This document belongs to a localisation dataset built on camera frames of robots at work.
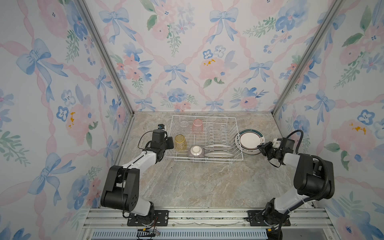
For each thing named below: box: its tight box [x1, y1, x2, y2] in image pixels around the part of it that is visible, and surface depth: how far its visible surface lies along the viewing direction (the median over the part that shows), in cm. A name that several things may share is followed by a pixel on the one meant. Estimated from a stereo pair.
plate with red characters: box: [235, 130, 265, 151], surface depth 102 cm
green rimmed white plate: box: [234, 129, 266, 155], surface depth 102 cm
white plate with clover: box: [203, 144, 233, 151], surface depth 93 cm
